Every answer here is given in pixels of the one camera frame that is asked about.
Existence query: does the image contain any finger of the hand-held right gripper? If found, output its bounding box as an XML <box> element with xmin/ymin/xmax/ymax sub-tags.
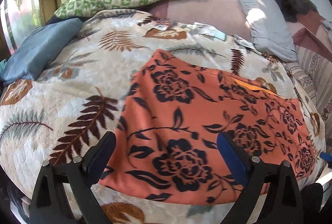
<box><xmin>320</xmin><ymin>151</ymin><xmax>332</xmax><ymax>170</ymax></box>

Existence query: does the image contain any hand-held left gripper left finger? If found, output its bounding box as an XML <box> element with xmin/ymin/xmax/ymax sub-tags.
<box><xmin>28</xmin><ymin>131</ymin><xmax>117</xmax><ymax>224</ymax></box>

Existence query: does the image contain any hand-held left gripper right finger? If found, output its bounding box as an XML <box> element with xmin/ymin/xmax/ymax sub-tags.
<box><xmin>217</xmin><ymin>132</ymin><xmax>304</xmax><ymax>224</ymax></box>

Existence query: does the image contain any orange black floral shirt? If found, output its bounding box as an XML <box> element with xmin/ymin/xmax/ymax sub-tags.
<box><xmin>99</xmin><ymin>49</ymin><xmax>315</xmax><ymax>206</ymax></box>

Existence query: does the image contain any white leaf print blanket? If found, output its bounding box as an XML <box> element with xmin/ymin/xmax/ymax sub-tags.
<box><xmin>0</xmin><ymin>9</ymin><xmax>327</xmax><ymax>224</ymax></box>

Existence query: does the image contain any striped floral sofa cushion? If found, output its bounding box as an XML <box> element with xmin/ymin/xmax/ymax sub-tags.
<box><xmin>284</xmin><ymin>45</ymin><xmax>332</xmax><ymax>134</ymax></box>

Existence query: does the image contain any small grey white cloth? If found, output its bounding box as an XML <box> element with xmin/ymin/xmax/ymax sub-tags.
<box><xmin>233</xmin><ymin>34</ymin><xmax>262</xmax><ymax>55</ymax></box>

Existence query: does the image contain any folded blue cloth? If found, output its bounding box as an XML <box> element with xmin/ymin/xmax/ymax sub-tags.
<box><xmin>0</xmin><ymin>17</ymin><xmax>83</xmax><ymax>86</ymax></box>

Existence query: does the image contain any pink red sofa back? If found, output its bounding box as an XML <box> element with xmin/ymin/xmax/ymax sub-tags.
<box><xmin>292</xmin><ymin>10</ymin><xmax>332</xmax><ymax>47</ymax></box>

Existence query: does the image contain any light grey garment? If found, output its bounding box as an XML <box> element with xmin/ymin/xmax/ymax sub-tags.
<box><xmin>320</xmin><ymin>17</ymin><xmax>332</xmax><ymax>36</ymax></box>

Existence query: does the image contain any light blue sock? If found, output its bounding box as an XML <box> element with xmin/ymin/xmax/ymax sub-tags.
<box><xmin>187</xmin><ymin>22</ymin><xmax>226</xmax><ymax>41</ymax></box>

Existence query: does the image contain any grey pillow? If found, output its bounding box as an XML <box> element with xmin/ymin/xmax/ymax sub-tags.
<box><xmin>227</xmin><ymin>0</ymin><xmax>297</xmax><ymax>62</ymax></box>

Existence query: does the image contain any small printed cloth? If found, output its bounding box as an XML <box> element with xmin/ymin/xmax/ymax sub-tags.
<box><xmin>149</xmin><ymin>20</ymin><xmax>180</xmax><ymax>32</ymax></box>

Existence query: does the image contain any mauve padded headboard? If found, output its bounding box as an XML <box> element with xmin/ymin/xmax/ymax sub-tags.
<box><xmin>148</xmin><ymin>0</ymin><xmax>252</xmax><ymax>42</ymax></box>

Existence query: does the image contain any dark furry garment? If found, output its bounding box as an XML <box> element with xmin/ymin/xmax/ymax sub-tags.
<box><xmin>272</xmin><ymin>0</ymin><xmax>319</xmax><ymax>24</ymax></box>

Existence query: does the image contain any stained glass window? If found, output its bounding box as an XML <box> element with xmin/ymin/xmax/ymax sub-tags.
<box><xmin>0</xmin><ymin>0</ymin><xmax>43</xmax><ymax>40</ymax></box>

